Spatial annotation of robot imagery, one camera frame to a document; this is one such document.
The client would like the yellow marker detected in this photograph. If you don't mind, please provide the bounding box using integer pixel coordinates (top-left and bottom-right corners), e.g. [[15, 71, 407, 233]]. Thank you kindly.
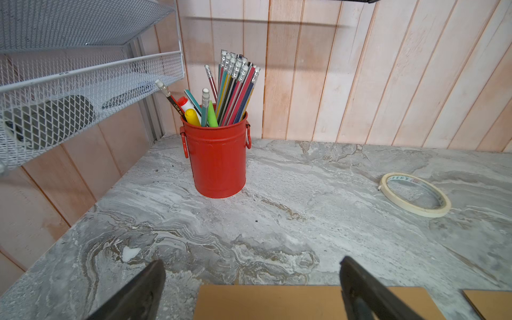
[[185, 107, 201, 127]]

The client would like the brown kraft file bag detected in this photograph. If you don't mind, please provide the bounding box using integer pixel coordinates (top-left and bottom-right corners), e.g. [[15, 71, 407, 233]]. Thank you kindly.
[[193, 285, 444, 319]]

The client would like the red white marker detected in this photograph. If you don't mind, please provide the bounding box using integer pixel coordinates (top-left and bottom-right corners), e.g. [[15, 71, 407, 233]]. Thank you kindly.
[[177, 96, 201, 121]]

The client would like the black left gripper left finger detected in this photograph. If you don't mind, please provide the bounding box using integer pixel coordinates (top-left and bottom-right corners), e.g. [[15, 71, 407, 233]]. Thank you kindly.
[[87, 259, 166, 319]]

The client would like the green marker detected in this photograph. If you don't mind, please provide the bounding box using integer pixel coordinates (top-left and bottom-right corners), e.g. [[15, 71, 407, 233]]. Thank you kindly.
[[207, 101, 219, 127]]

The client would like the red metal pencil bucket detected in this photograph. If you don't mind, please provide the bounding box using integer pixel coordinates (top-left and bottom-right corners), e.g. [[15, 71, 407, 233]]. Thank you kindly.
[[180, 114, 252, 199]]

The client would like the black red pencil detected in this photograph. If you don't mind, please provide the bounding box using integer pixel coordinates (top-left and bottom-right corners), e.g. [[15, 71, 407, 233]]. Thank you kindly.
[[155, 79, 185, 120]]

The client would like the bundle of coloured pencils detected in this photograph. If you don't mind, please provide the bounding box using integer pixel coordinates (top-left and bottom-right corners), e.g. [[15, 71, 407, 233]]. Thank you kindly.
[[205, 49, 261, 127]]

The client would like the masking tape roll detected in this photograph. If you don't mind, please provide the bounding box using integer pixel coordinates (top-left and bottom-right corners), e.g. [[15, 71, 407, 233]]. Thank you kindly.
[[377, 173, 452, 218]]

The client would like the middle brown file bag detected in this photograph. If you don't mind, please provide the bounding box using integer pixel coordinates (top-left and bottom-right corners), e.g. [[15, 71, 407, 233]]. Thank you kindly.
[[463, 290, 512, 320]]

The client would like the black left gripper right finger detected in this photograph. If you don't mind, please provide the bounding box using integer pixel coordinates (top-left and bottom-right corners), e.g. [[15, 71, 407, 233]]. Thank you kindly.
[[339, 256, 421, 320]]

